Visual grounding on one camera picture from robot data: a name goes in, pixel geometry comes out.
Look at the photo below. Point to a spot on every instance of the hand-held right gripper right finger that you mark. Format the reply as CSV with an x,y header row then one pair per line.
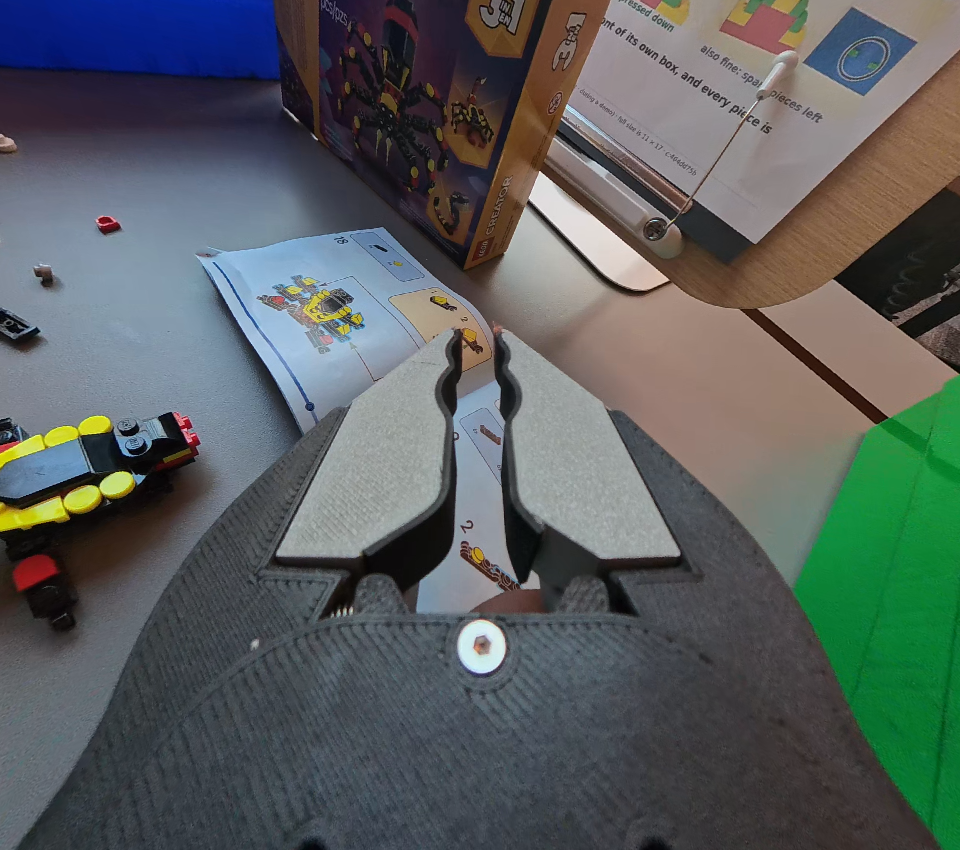
x,y
585,483

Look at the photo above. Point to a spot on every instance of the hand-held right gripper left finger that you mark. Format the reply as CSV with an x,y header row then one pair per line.
x,y
375,475

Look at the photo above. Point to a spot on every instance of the lego instruction booklet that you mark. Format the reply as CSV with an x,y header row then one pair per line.
x,y
300,310

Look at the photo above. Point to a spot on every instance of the yellow black lego model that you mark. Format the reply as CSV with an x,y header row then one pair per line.
x,y
82,464

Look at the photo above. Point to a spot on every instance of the small red lego piece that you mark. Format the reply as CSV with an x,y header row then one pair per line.
x,y
109,224

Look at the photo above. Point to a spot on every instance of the small grey lego piece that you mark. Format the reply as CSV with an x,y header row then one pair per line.
x,y
43,273

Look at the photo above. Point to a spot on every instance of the black lego plate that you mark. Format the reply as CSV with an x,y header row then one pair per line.
x,y
15,325

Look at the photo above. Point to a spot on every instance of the lego set cardboard box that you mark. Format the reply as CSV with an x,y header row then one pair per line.
x,y
397,70

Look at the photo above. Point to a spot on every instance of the silver stand base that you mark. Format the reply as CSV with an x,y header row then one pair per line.
x,y
604,239

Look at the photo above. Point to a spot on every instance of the green plastic bin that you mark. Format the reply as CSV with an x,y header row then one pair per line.
x,y
892,602

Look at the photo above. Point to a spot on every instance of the wooden board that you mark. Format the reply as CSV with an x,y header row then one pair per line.
x,y
862,228

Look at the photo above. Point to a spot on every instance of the printed instruction poster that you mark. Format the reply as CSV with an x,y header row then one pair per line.
x,y
825,130

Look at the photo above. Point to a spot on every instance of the white rail with screw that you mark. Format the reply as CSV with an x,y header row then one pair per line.
x,y
611,179

